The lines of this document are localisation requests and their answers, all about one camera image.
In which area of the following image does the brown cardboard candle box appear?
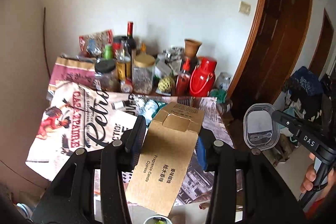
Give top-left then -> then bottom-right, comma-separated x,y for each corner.
126,102 -> 205,216

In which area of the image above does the clear plastic container lid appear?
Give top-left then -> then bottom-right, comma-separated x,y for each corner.
243,103 -> 280,151

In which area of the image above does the teal white plastic bag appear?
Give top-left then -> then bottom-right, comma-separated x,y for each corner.
140,100 -> 167,126

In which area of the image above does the person's right hand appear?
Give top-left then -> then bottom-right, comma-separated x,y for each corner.
299,152 -> 336,201

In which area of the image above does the small red-white jar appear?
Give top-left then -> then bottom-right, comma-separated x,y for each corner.
120,79 -> 133,93

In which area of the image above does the red thermos jug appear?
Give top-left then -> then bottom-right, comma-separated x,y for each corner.
189,57 -> 217,97

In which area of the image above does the printed retro tablecloth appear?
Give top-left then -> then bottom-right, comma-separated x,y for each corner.
25,81 -> 237,205

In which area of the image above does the clear glass jar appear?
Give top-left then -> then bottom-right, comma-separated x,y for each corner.
215,72 -> 231,91

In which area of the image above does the red chili sauce bottle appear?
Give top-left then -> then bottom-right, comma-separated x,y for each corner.
175,57 -> 190,96

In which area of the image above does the custard apple fruit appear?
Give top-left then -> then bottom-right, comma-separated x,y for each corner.
157,76 -> 175,94

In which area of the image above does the black-lid clear plastic jar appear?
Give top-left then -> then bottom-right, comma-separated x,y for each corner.
93,59 -> 119,92

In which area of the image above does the gold-lid clear plastic jar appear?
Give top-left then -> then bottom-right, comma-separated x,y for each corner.
132,53 -> 155,94

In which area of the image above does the yellow-label sauce bottle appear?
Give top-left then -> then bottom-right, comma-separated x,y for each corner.
116,40 -> 131,81

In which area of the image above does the pink paper duck bag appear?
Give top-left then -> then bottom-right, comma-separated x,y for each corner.
48,56 -> 95,90

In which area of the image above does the crumpled silver foil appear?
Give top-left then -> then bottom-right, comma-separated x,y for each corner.
163,47 -> 185,63

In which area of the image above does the orange-cap squeeze bottle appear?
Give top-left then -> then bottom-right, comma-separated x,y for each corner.
139,43 -> 146,54

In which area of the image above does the green bottle cap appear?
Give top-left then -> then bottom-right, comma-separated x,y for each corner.
104,44 -> 113,60

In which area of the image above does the brown clay cup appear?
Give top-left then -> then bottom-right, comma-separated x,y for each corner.
185,39 -> 202,59

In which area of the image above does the red-capped wine bottle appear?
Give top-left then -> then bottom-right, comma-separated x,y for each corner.
126,22 -> 137,80

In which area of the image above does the red black can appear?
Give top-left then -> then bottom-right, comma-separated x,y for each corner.
112,36 -> 127,58

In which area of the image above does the peanut snack bag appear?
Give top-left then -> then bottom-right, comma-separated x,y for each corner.
79,30 -> 113,57

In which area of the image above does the wall light switch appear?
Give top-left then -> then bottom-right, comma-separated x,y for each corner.
239,1 -> 251,15

